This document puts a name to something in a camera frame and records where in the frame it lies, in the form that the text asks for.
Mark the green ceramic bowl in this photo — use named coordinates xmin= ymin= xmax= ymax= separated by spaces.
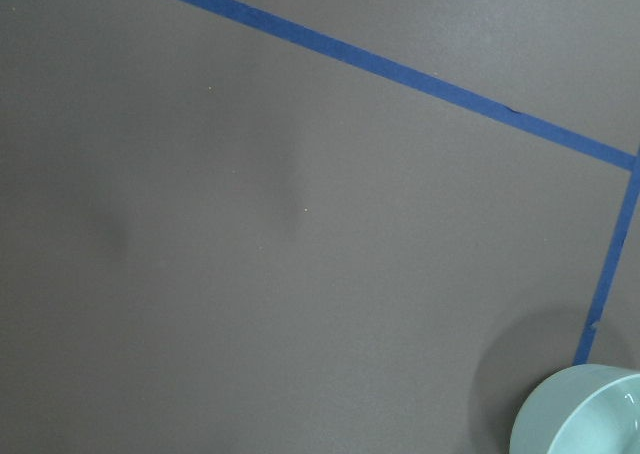
xmin=509 ymin=364 xmax=639 ymax=453

